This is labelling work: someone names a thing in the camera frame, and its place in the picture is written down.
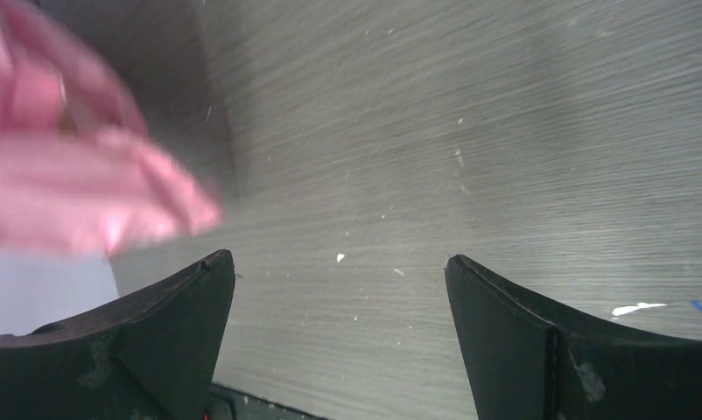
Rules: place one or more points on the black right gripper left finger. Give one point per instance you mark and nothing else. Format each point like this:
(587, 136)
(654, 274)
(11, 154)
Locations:
(148, 355)

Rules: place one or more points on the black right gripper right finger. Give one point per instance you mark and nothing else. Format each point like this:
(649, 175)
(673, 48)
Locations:
(528, 356)

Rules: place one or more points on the pink floral pillowcase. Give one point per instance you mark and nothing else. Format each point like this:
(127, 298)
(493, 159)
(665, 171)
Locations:
(79, 173)

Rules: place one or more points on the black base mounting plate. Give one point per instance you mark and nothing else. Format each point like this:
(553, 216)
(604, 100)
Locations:
(232, 404)

